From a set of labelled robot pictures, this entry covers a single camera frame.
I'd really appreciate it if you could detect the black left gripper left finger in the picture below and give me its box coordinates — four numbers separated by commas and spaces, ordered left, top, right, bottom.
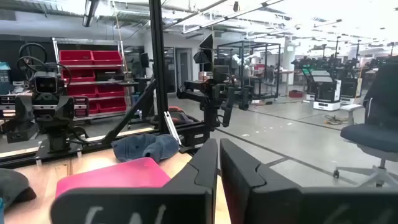
50, 138, 218, 224

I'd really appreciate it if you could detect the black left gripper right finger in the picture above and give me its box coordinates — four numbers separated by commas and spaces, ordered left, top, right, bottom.
220, 138, 398, 224

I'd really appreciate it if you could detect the blue denim baseball cap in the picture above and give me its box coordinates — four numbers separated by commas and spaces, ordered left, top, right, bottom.
111, 133, 180, 164

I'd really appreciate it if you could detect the washed grey baseball cap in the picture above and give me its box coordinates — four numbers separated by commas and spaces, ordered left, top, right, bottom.
0, 167, 37, 209

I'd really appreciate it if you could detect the translucent pink plastic bin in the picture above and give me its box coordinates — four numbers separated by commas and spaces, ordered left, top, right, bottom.
55, 157, 172, 198

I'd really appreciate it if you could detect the small drawer organizer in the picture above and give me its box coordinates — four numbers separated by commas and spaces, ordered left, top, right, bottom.
73, 96, 90, 118

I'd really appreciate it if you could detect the red plastic storage bin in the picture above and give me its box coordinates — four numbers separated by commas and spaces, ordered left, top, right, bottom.
62, 68, 96, 83
97, 96, 127, 113
58, 49, 94, 66
96, 83, 126, 98
92, 50, 123, 66
66, 84, 98, 98

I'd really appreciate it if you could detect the metal shelving rack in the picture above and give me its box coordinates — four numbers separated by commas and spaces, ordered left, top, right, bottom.
52, 37, 133, 123

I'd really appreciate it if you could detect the white perforated strip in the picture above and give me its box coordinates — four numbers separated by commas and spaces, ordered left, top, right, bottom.
163, 111, 182, 146

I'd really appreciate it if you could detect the dark blue office chair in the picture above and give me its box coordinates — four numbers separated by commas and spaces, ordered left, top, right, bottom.
333, 63, 398, 188

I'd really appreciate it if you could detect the white and black machine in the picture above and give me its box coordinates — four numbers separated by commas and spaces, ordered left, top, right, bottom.
302, 68, 342, 112
340, 77, 363, 106

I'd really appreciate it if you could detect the grey door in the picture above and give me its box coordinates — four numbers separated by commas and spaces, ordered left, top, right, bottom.
175, 48, 194, 94

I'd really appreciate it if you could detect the black softbox light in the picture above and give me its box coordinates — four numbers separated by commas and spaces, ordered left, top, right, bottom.
193, 33, 215, 65

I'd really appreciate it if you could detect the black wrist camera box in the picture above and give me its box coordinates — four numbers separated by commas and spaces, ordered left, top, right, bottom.
33, 71, 59, 95

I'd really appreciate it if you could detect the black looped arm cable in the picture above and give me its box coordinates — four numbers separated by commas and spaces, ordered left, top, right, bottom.
16, 42, 73, 88

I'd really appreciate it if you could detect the black diagonal frame brace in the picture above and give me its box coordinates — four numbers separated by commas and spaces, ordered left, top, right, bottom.
101, 79, 158, 146

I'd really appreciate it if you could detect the coiled floor cable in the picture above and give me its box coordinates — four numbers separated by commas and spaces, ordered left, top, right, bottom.
323, 114, 349, 126

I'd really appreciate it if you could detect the black vertical frame post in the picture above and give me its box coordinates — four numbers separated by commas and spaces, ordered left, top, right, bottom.
148, 0, 170, 134

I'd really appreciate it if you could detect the black cage frame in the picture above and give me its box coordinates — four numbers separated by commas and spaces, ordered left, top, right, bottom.
216, 40, 282, 101

